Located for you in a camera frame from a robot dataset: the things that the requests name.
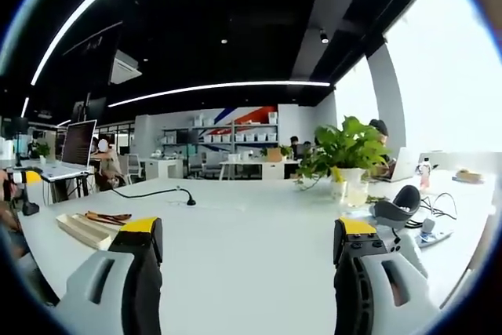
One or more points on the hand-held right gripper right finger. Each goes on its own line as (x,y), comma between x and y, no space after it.
(353,280)

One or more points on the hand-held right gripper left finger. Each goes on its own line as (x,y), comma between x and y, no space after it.
(137,272)

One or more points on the orange-brown wooden utensil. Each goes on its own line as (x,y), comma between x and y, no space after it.
(121,216)

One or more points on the dark wooden utensil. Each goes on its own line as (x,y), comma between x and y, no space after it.
(102,218)

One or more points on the beige cutlery case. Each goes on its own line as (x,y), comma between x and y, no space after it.
(80,228)

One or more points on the black desk stand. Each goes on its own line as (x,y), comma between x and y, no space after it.
(30,206)

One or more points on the small potted plant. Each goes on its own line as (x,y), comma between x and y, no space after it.
(43,150)

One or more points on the black laptop stand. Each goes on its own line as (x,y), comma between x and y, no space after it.
(80,188)

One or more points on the open laptop on stand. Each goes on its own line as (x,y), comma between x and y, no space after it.
(78,146)

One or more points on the clear glass jar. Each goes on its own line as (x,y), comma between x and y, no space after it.
(357,194)

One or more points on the white power strip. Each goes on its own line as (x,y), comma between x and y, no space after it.
(435,235)

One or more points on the white office chair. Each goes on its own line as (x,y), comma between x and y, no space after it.
(135,166)

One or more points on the white open laptop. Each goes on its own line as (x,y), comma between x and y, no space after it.
(404,164)

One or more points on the small clear bottle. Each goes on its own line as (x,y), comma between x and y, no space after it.
(424,174)

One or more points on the green plant in white pot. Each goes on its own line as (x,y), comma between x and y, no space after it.
(345,146)

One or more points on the ceiling air conditioner unit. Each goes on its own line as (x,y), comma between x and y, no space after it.
(124,68)

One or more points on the cardboard box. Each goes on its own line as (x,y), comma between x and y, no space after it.
(274,154)

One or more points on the white background desk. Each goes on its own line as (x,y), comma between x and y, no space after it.
(255,168)

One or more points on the yellow item on tray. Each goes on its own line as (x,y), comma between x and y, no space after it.
(468,175)

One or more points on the long ceiling light strip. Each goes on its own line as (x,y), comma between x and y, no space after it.
(219,88)
(78,13)

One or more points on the storage shelf with white boxes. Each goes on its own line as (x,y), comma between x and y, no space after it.
(243,137)

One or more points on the black ceiling spotlight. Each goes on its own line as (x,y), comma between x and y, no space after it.
(324,37)

